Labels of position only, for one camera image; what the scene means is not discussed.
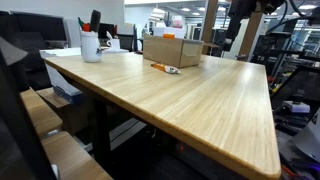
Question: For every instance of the green marker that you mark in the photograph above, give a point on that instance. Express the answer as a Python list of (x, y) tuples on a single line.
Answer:
[(80, 22)]

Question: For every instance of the black table leg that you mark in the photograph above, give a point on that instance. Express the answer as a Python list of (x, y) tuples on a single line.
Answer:
[(101, 133)]

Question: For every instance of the white mug with dark logo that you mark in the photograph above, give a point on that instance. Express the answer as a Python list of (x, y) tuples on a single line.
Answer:
[(90, 46)]

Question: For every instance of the black equipment cabinet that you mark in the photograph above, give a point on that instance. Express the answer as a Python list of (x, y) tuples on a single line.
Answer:
[(219, 43)]

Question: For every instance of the white device with black knob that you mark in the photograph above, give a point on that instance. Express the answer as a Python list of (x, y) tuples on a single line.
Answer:
[(296, 107)]

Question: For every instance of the small white pitcher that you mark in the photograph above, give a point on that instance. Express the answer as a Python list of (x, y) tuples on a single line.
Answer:
[(115, 44)]

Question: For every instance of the black foreground panel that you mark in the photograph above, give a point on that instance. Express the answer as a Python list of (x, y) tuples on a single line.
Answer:
[(13, 133)]

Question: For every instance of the black slanted frame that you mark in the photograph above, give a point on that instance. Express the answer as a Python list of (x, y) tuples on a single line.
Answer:
[(300, 85)]

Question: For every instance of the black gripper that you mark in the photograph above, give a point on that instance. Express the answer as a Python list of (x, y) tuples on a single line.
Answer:
[(242, 8)]

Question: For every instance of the white box with blue base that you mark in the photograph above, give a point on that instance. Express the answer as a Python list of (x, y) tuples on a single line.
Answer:
[(60, 80)]

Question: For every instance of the small dark monitor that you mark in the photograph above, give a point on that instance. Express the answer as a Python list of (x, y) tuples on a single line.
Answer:
[(106, 30)]

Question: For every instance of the light wooden board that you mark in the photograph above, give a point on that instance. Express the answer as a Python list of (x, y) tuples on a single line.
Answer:
[(38, 111), (71, 160)]

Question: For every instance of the large black monitor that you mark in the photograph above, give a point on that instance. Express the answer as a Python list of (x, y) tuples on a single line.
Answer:
[(40, 26)]

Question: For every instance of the orange marker cap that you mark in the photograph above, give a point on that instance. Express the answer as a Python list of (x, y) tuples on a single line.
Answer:
[(86, 27)]

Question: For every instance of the brown cardboard box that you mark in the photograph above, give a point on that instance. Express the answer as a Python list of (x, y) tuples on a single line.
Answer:
[(163, 50)]

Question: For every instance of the white desk surface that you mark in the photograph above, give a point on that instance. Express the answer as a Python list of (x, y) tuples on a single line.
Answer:
[(63, 52)]

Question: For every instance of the small orange object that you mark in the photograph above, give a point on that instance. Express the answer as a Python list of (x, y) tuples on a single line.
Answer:
[(169, 36)]

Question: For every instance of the grey slanted panel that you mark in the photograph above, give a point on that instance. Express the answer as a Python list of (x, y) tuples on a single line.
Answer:
[(310, 140)]

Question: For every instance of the narrow brown pillar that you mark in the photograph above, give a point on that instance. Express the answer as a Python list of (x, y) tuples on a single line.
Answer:
[(210, 20)]

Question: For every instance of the plain brown carton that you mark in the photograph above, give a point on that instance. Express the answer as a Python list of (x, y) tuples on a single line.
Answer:
[(71, 115)]

